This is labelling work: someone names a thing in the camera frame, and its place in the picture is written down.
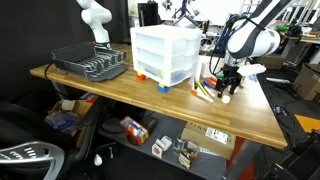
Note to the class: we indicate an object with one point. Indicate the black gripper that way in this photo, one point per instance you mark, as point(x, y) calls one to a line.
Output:
point(230, 75)

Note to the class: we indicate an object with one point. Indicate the white bottle lid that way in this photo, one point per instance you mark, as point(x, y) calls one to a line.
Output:
point(226, 99)

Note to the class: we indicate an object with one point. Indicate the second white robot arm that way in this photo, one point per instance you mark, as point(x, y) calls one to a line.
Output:
point(95, 16)

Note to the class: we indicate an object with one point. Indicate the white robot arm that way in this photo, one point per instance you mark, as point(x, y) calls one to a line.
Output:
point(247, 37)

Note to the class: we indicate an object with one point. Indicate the green marker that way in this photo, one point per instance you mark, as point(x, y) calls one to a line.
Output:
point(219, 76)

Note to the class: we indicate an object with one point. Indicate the pink marker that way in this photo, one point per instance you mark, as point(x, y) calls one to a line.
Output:
point(214, 79)

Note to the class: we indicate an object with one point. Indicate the blue marker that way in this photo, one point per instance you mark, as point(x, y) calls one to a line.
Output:
point(208, 84)

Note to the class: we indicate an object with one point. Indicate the white square holder cup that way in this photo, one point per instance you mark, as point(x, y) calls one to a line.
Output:
point(205, 72)

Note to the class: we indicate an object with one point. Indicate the yellow marker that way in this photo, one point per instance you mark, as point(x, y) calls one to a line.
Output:
point(201, 88)

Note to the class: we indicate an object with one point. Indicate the white marker orange cap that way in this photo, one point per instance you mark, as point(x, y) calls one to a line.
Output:
point(194, 92)

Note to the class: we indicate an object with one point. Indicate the cardboard box under table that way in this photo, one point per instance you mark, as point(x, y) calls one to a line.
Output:
point(218, 142)

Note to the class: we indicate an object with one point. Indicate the blue yellow lego block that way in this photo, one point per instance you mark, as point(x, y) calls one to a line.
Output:
point(162, 88)

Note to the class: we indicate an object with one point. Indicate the white three-drawer organizer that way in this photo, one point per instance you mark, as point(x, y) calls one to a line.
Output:
point(166, 54)

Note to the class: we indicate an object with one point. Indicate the cardboard box at right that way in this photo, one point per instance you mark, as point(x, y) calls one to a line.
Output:
point(307, 83)

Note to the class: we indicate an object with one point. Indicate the red lego block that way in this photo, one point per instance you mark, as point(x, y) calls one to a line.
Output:
point(140, 76)

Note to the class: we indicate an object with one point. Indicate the red toy box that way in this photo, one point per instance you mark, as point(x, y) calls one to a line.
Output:
point(134, 130)

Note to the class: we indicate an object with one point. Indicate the grey dish rack bin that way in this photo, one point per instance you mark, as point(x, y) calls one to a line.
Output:
point(90, 62)

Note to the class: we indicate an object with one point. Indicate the open cardboard box of items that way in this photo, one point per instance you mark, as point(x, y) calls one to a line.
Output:
point(67, 117)

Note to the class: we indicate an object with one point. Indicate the black office chair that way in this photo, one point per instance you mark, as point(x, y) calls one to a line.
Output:
point(30, 146)

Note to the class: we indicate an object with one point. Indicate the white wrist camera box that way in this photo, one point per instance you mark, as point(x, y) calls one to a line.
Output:
point(247, 70)

